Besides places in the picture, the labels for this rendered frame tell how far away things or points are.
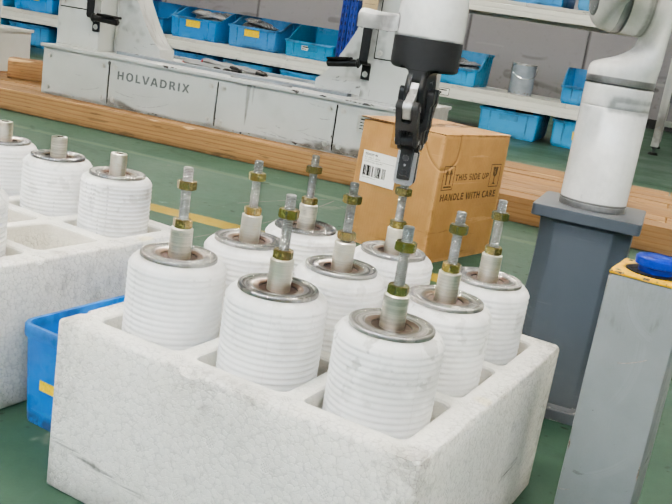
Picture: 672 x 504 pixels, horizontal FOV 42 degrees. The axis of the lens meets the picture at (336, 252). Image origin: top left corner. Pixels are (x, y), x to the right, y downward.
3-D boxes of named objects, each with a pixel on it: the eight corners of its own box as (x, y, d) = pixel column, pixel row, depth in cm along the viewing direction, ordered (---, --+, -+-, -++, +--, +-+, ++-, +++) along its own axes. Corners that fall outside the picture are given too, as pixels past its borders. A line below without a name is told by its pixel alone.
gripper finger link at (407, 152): (405, 132, 97) (397, 177, 98) (400, 133, 94) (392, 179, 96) (418, 135, 97) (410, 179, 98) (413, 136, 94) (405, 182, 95)
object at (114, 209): (106, 285, 130) (117, 165, 126) (154, 303, 126) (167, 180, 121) (55, 296, 122) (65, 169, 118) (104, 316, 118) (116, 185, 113)
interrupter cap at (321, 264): (390, 282, 90) (391, 276, 89) (327, 284, 86) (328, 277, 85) (352, 260, 96) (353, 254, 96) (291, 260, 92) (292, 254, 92)
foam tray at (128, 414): (262, 381, 122) (280, 258, 118) (528, 485, 105) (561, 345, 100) (44, 484, 89) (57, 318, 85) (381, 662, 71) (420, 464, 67)
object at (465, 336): (450, 502, 84) (487, 325, 80) (355, 474, 86) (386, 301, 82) (465, 460, 93) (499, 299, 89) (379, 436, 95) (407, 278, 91)
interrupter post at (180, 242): (177, 264, 84) (181, 231, 84) (161, 257, 86) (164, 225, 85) (196, 261, 86) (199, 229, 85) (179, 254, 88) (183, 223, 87)
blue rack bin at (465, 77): (434, 78, 591) (440, 46, 586) (490, 87, 579) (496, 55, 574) (415, 78, 545) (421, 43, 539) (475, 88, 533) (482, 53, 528)
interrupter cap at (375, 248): (425, 252, 104) (426, 247, 104) (424, 269, 97) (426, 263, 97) (362, 242, 105) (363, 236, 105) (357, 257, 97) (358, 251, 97)
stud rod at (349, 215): (341, 252, 91) (353, 181, 89) (350, 254, 90) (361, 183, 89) (336, 253, 90) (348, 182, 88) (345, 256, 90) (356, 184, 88)
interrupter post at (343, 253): (356, 275, 90) (361, 244, 90) (336, 275, 89) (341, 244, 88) (344, 268, 92) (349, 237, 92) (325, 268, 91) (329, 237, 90)
